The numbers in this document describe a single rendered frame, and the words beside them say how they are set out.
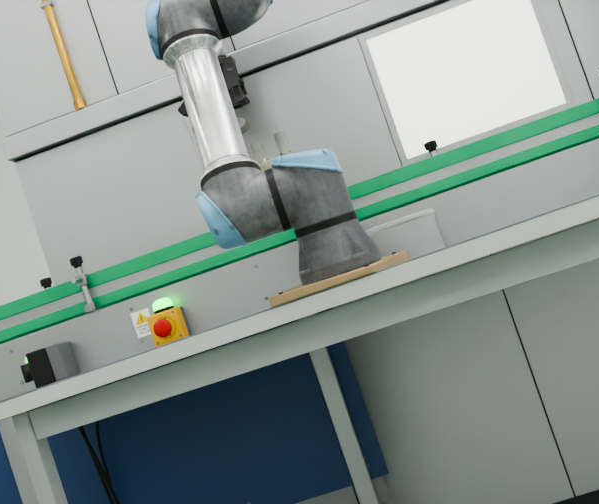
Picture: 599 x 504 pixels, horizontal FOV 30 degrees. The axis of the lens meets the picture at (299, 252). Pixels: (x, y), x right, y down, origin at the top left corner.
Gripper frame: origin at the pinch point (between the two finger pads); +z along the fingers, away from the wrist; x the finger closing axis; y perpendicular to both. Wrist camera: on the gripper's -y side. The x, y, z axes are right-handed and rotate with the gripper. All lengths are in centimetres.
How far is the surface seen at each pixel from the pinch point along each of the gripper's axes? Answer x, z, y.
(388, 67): 12.8, -6.9, 40.6
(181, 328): -22.7, 37.7, -19.1
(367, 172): 12.3, 15.6, 27.6
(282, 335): -60, 46, 9
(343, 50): 12.4, -14.5, 31.7
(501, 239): -75, 42, 51
